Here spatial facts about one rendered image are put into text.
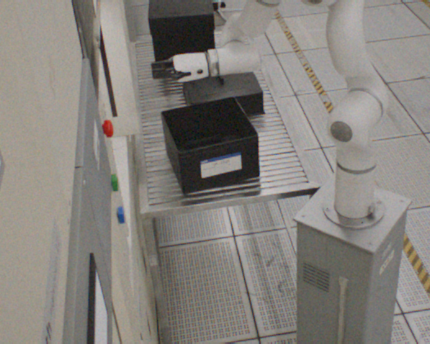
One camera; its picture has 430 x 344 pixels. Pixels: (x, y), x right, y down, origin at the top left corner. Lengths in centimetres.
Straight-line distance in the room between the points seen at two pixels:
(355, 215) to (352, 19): 62
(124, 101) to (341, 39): 83
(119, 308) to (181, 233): 170
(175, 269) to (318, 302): 92
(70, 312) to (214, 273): 219
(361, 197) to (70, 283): 131
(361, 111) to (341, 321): 78
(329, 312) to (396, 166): 146
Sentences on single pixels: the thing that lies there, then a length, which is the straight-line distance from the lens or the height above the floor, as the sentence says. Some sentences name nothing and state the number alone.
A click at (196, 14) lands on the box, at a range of 280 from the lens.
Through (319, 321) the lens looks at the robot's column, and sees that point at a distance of 232.
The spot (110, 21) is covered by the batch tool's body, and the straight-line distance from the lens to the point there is 208.
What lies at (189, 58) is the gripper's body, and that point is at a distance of 198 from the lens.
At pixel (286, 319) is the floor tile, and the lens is 275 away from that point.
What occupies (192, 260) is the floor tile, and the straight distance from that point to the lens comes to 300.
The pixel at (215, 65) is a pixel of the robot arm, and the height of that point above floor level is 120.
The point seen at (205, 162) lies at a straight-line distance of 209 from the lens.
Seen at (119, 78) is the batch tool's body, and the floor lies 110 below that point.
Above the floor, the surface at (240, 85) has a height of 86.
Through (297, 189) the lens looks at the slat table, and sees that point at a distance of 214.
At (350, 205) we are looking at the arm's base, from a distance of 200.
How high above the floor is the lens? 211
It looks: 34 degrees down
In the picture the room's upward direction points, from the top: 4 degrees counter-clockwise
